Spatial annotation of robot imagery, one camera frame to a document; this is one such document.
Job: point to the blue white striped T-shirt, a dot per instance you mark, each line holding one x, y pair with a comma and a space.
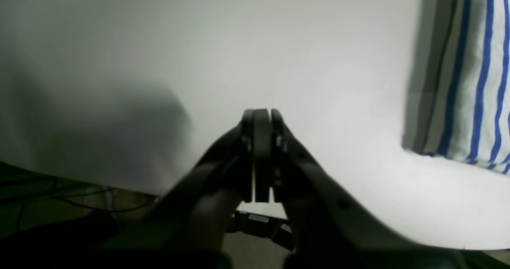
458, 98

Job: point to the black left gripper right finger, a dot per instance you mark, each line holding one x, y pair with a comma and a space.
331, 229

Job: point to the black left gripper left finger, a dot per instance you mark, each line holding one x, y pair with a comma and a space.
186, 229

